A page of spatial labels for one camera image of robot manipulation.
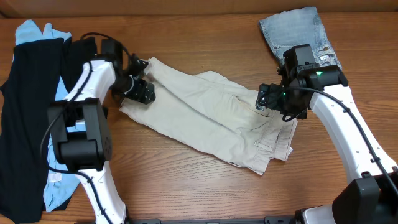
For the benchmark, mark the light blue shirt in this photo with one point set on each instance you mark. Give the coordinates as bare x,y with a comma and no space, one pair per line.
59,187

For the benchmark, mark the beige khaki shorts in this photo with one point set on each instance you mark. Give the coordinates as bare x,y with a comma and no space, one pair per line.
213,115

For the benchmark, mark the folded light blue jeans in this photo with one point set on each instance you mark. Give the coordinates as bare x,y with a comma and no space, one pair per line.
287,29

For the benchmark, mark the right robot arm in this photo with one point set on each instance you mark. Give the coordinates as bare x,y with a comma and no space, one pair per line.
371,194

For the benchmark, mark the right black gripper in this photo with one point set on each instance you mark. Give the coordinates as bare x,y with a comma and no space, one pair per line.
274,91

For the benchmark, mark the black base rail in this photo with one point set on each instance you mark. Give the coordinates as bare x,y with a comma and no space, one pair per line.
211,221

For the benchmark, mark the black garment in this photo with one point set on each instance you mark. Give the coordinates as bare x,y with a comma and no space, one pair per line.
30,88

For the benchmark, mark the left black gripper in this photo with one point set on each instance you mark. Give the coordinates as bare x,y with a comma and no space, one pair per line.
144,91

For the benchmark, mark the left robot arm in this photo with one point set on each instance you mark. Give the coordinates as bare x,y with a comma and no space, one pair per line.
79,129

